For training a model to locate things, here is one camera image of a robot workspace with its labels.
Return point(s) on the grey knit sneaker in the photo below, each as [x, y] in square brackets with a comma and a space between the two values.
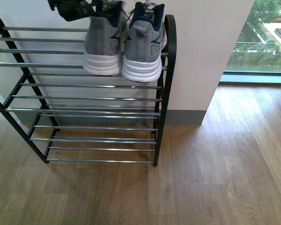
[103, 40]
[145, 40]

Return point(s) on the black metal shoe rack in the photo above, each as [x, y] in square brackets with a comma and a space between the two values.
[65, 114]

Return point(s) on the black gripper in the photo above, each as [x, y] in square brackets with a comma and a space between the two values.
[72, 10]

